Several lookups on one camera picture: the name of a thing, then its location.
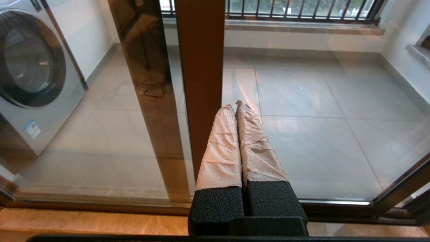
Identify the silver front-load washing machine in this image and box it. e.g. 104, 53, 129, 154
0, 0, 88, 157

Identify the dark metal floor door track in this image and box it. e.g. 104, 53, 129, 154
302, 203, 420, 226

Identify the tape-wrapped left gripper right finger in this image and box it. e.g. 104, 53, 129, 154
231, 100, 308, 236

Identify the short grey stone window sill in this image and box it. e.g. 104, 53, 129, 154
405, 43, 430, 64

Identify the long grey stone window sill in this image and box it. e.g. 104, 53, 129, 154
161, 17, 386, 36

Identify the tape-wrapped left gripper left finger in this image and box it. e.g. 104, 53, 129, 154
187, 104, 245, 236

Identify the dark door frame jamb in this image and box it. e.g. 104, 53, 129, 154
405, 190, 430, 226

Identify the black long window railing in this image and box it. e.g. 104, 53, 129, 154
161, 0, 385, 23

